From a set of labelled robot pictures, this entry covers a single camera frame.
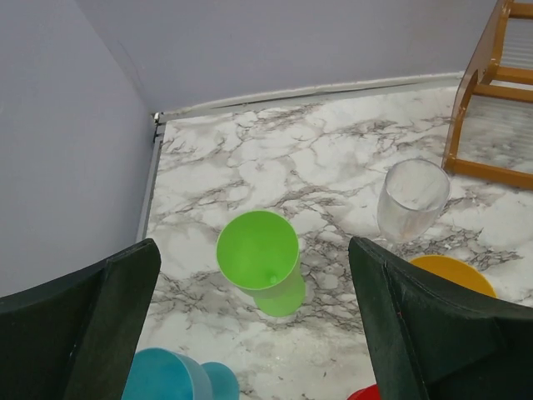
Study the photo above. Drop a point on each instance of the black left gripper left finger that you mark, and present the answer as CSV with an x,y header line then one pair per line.
x,y
75,336

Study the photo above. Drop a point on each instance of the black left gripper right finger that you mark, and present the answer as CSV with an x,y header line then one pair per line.
x,y
429,338

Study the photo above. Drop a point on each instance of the clear wine glass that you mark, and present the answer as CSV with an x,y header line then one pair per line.
x,y
412,197

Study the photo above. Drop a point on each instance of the green plastic wine glass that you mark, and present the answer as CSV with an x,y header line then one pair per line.
x,y
259,253

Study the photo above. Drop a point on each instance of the yellow plastic wine glass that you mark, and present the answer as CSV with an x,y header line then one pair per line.
x,y
455,271

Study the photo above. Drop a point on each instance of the red plastic wine glass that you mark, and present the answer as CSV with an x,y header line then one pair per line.
x,y
367,393

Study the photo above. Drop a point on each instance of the light blue plastic wine glass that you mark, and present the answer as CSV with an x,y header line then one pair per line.
x,y
157,373

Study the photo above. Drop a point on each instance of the wooden two-tier shelf rack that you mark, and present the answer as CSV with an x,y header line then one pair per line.
x,y
490,134

